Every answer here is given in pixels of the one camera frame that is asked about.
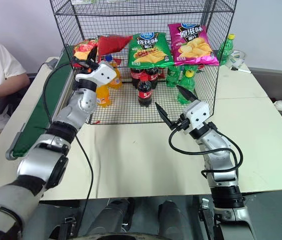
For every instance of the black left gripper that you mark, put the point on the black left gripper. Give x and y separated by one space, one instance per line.
84 65

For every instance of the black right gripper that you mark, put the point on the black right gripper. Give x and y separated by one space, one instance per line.
181 123

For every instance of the red chips bag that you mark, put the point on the red chips bag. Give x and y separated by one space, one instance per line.
111 43

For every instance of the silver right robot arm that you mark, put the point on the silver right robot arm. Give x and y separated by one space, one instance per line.
218 155

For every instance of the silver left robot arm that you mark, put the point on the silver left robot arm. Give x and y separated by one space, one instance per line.
78 110

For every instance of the green conveyor belt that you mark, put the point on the green conveyor belt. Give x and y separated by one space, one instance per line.
43 105

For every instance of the green soda bottle yellow cap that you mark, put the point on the green soda bottle yellow cap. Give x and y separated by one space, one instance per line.
186 82
227 48

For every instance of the cola bottle red label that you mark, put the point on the cola bottle red label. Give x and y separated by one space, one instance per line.
153 75
136 75
145 93

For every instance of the orange soda bottle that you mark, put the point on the orange soda bottle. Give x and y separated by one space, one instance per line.
103 96
116 77

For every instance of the green chips bag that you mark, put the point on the green chips bag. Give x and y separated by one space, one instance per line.
149 48

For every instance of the magenta chips bag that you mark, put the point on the magenta chips bag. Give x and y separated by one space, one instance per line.
193 43

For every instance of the white marker pen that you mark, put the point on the white marker pen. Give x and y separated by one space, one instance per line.
242 70

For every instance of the black chair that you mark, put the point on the black chair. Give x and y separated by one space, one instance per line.
3 105

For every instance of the dark rounded robot leg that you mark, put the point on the dark rounded robot leg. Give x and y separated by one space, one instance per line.
114 215
174 220

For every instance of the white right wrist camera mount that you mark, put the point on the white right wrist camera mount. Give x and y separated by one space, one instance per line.
198 112

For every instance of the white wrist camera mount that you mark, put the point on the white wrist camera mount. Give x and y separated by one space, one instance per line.
198 112
103 73

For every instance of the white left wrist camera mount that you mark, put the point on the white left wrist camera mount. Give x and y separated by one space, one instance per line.
103 73

